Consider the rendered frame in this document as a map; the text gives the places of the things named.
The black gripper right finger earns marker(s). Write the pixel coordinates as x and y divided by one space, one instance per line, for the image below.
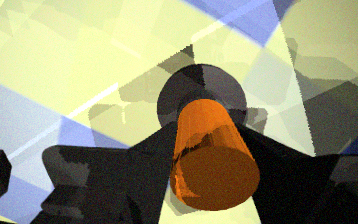
294 186

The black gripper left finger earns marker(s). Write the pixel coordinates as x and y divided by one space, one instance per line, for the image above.
141 171

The orange cylinder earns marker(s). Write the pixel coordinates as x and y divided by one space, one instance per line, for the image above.
212 168

